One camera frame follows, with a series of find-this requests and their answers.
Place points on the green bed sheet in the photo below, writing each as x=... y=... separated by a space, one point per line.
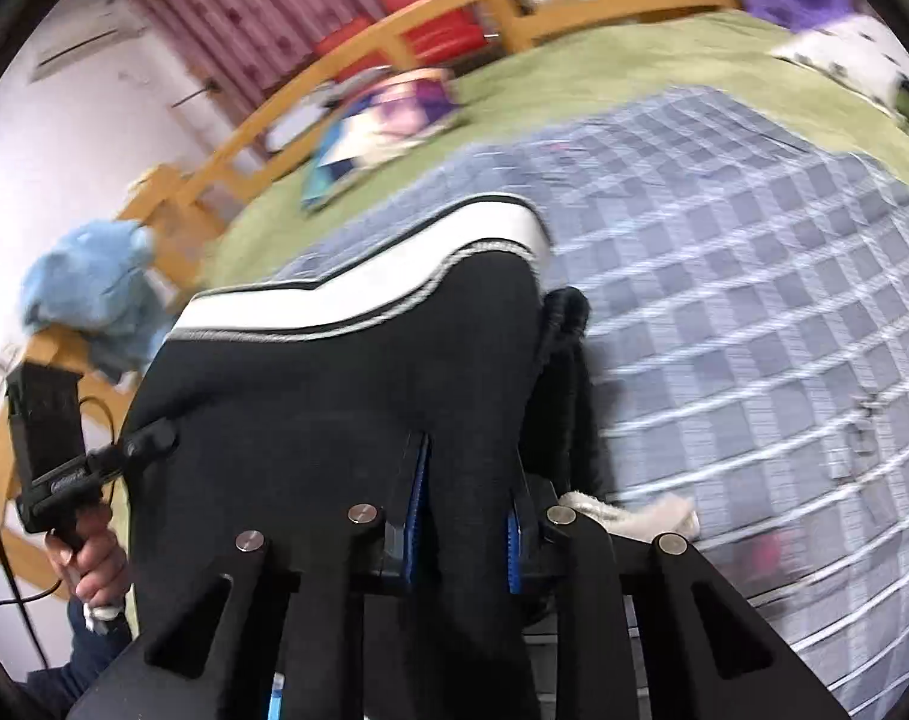
x=612 y=60

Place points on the red chair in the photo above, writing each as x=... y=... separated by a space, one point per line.
x=435 y=11
x=345 y=41

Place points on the black pants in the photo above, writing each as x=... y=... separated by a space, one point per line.
x=312 y=390

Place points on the blue plush toy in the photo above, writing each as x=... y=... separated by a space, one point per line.
x=94 y=285

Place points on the colourful geometric pillow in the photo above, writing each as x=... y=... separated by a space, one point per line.
x=379 y=127

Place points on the wooden bed frame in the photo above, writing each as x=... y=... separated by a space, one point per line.
x=439 y=15

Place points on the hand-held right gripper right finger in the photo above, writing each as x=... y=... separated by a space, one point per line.
x=513 y=540

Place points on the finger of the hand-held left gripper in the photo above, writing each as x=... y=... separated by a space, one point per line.
x=143 y=444

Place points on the person's left hand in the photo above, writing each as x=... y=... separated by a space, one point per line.
x=98 y=566

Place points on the person's left forearm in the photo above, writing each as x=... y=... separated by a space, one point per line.
x=72 y=660

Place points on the grey checked blanket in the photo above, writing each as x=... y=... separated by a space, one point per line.
x=724 y=277

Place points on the white flower-print pillow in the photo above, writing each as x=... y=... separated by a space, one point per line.
x=844 y=56

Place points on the white air conditioner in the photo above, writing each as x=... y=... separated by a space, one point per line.
x=87 y=49

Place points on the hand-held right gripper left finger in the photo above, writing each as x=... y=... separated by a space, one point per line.
x=417 y=510

